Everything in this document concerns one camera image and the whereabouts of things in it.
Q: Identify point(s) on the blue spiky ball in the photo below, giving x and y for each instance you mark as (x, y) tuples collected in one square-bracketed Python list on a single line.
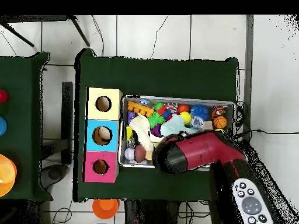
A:
[(199, 112)]

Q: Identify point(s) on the mint green cloth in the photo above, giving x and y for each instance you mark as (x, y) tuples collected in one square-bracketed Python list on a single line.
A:
[(172, 126)]

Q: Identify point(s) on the green spiky ball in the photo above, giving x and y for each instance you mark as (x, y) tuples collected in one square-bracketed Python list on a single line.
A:
[(156, 119)]

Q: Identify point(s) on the large orange plastic cup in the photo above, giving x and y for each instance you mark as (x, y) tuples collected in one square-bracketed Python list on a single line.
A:
[(7, 175)]

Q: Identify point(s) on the black tripod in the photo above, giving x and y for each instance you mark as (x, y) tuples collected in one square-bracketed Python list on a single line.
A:
[(79, 31)]

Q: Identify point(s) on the white baseball toy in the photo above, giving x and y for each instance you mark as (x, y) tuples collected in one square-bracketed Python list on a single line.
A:
[(129, 153)]

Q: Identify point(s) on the dark green table cloth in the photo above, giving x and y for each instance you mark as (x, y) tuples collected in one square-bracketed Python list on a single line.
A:
[(151, 77), (21, 77)]

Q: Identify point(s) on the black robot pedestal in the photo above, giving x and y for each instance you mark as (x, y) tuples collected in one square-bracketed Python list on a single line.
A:
[(149, 214)]

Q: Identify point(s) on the blue plastic cup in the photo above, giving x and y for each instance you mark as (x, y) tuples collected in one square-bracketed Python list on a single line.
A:
[(2, 126)]

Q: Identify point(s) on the cream waffle cloth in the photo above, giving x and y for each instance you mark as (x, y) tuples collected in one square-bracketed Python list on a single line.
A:
[(140, 127)]

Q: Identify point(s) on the wooden three-hole box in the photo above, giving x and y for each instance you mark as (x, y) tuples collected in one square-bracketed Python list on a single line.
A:
[(114, 144)]

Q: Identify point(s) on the orange red ball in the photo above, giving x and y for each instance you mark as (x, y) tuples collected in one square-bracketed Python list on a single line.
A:
[(183, 108)]

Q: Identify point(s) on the brown football toy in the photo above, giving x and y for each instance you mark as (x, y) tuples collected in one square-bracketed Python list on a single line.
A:
[(140, 154)]

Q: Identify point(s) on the smooth yellow ball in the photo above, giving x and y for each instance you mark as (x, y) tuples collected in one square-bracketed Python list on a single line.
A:
[(185, 117)]

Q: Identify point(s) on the shallow clear mesh bin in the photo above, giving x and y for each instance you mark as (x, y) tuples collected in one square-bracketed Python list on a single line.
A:
[(203, 101)]

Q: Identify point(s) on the red plastic cup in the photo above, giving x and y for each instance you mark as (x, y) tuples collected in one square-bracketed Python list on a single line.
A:
[(2, 96)]

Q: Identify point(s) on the black upright stand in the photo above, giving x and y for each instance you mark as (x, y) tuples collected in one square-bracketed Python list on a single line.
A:
[(67, 116)]

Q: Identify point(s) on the orange basketball toy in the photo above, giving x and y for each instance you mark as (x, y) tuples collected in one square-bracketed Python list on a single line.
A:
[(220, 122)]

